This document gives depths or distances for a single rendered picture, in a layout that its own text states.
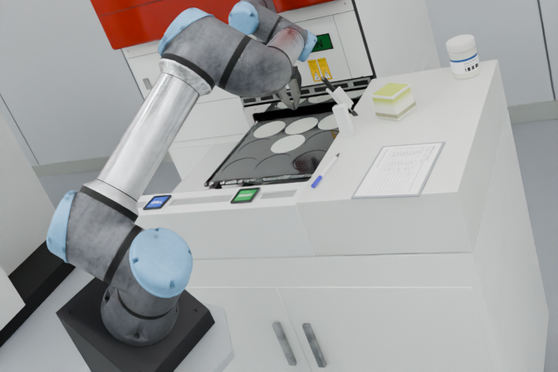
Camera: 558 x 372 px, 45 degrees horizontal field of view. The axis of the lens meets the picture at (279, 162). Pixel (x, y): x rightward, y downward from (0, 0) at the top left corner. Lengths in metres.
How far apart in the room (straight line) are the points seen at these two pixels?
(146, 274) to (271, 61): 0.47
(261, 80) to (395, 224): 0.40
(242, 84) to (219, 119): 0.95
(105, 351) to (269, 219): 0.45
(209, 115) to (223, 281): 0.72
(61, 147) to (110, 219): 3.87
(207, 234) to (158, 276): 0.46
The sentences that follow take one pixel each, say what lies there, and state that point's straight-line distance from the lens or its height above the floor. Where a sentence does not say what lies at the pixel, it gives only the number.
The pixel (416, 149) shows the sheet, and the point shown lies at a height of 0.97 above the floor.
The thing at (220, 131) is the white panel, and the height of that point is 0.86.
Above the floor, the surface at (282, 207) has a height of 0.96.
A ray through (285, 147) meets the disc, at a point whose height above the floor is 0.90.
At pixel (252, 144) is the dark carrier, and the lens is 1.98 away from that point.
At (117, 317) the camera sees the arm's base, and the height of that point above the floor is 0.98.
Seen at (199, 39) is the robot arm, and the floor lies 1.37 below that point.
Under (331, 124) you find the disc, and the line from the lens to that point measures 1.92.
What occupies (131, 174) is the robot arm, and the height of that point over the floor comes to 1.22.
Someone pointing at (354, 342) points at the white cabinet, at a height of 0.56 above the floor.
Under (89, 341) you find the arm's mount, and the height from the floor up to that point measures 0.95.
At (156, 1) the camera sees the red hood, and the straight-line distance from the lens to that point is 2.10.
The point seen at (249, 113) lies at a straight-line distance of 2.16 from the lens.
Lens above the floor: 1.66
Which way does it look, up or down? 25 degrees down
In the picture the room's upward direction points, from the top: 21 degrees counter-clockwise
